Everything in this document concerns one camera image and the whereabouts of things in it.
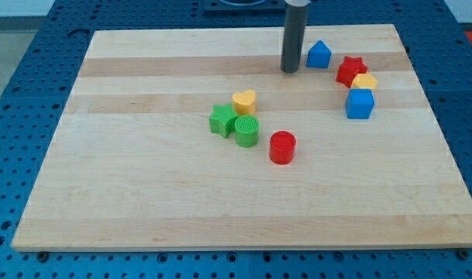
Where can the blue triangle block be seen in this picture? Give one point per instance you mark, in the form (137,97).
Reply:
(319,56)

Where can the yellow hexagon block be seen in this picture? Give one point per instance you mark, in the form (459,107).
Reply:
(367,81)

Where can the blue cube block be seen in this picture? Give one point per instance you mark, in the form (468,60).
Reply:
(359,103)

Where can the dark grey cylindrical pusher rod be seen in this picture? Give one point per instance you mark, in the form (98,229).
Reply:
(296,15)

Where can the green cylinder block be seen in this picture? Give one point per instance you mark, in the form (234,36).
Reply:
(247,131)

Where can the yellow heart block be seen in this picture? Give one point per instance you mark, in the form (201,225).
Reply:
(244,103)

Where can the light wooden board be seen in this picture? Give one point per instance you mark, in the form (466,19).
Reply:
(133,165)

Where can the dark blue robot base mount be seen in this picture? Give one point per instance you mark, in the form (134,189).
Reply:
(244,6)

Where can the red cylinder block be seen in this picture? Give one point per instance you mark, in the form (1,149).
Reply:
(282,147)

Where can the red star block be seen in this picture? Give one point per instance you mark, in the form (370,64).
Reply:
(349,69)

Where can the green star block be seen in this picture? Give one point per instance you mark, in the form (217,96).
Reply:
(222,120)

